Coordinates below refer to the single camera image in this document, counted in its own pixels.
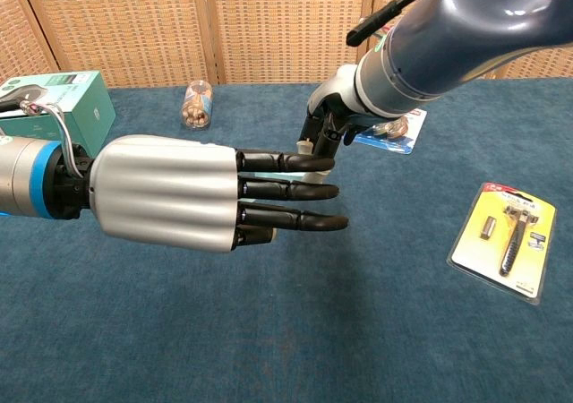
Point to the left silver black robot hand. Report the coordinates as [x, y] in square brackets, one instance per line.
[165, 192]

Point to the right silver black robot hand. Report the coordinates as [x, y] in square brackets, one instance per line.
[333, 94]

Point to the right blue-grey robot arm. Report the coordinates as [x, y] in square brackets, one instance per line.
[447, 45]

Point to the blue blister pack of tapes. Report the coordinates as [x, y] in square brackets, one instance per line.
[403, 139]

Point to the clear jar of wooden pegs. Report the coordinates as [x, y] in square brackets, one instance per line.
[196, 107]

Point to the green cardboard product box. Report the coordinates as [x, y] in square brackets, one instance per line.
[89, 103]

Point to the teal table cloth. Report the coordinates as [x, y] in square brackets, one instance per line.
[224, 331]

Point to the woven rattan folding screen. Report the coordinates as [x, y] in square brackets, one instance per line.
[179, 27]

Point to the yellow razor blister pack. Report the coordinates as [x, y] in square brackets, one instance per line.
[510, 242]

